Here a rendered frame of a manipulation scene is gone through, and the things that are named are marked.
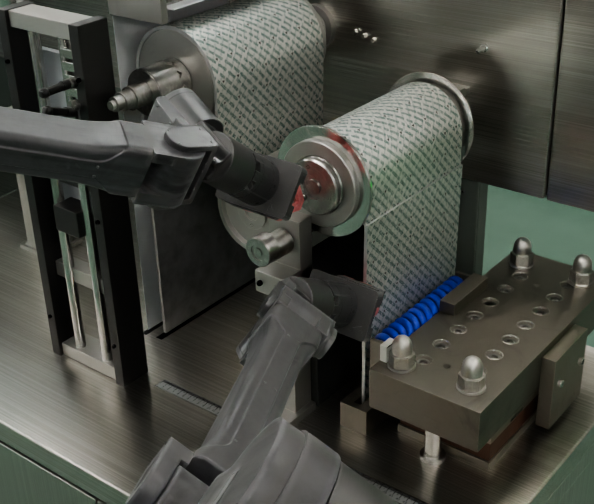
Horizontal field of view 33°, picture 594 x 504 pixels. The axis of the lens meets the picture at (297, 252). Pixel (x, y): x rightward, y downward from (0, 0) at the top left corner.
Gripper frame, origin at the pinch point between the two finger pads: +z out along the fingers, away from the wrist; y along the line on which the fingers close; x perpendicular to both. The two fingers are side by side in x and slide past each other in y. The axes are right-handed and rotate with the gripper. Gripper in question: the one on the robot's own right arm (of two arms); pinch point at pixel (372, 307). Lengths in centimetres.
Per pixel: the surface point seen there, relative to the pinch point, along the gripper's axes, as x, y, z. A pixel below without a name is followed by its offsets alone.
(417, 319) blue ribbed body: -0.3, 3.3, 7.1
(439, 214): 14.1, 0.3, 10.3
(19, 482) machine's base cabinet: -43, -44, -9
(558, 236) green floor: 16, -69, 254
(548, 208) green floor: 26, -82, 272
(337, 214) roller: 10.7, -3.4, -9.8
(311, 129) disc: 19.9, -8.1, -13.7
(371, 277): 4.0, 0.2, -3.2
